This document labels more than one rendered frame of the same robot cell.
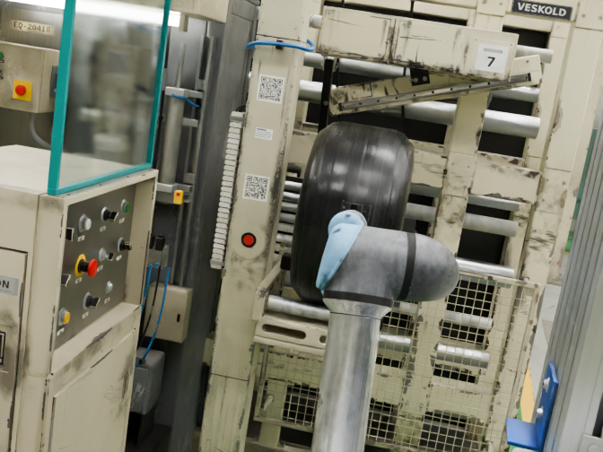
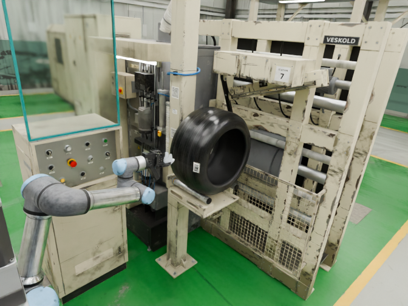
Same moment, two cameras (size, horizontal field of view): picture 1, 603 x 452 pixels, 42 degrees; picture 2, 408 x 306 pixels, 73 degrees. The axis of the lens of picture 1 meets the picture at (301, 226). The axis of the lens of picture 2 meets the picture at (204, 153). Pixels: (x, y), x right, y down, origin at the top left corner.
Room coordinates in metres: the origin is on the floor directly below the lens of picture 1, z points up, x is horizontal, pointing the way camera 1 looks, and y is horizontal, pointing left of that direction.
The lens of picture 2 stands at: (0.92, -1.12, 1.87)
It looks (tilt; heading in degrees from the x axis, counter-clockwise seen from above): 23 degrees down; 36
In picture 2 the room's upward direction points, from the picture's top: 4 degrees clockwise
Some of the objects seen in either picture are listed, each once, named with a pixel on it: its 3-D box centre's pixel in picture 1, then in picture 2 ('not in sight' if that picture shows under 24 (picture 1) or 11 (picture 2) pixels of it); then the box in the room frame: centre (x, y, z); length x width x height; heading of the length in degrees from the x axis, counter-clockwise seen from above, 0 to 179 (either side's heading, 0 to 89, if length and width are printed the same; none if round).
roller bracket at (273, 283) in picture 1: (271, 289); (188, 174); (2.35, 0.06, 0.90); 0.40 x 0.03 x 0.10; 173
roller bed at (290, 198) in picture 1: (285, 220); not in sight; (2.73, 0.06, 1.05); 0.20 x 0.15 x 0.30; 83
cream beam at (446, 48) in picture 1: (415, 46); (260, 67); (2.61, -0.28, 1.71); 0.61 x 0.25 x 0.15; 83
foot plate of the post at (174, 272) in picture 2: not in sight; (176, 260); (2.34, 0.14, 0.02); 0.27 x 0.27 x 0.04; 83
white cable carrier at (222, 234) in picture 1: (230, 191); (170, 133); (2.32, 0.23, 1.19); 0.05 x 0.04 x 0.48; 173
